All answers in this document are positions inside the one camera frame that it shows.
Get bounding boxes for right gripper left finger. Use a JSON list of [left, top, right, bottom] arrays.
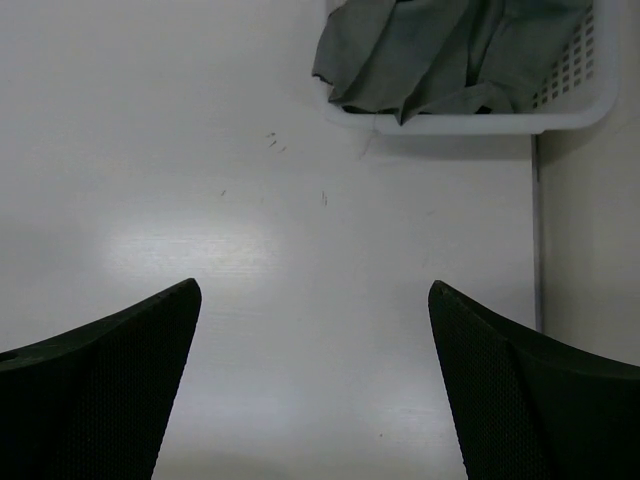
[[1, 279, 202, 480]]

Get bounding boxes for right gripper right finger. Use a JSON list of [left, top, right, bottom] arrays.
[[428, 281, 639, 479]]

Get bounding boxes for grey pleated skirt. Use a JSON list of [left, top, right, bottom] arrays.
[[312, 1, 590, 125]]

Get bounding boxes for white plastic basket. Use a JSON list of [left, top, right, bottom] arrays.
[[312, 1, 622, 136]]

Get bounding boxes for aluminium table edge rail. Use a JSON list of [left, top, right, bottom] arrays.
[[531, 135, 544, 332]]

